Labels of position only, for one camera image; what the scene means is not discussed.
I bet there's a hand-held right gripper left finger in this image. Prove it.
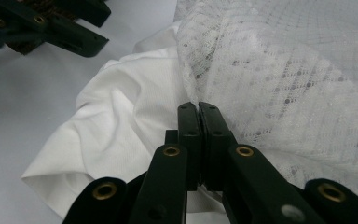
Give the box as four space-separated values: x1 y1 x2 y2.
165 102 203 192

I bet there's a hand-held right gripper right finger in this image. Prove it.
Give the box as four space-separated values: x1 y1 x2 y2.
199 102 239 191

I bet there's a brown wicker basket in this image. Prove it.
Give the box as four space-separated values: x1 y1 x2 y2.
5 0 76 56

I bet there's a white mesh laundry bag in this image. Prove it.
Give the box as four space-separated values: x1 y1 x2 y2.
173 0 358 200

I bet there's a white garment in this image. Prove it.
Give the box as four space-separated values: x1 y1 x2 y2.
21 21 231 220

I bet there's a white table sheet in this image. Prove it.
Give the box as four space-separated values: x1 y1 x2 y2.
0 0 178 224

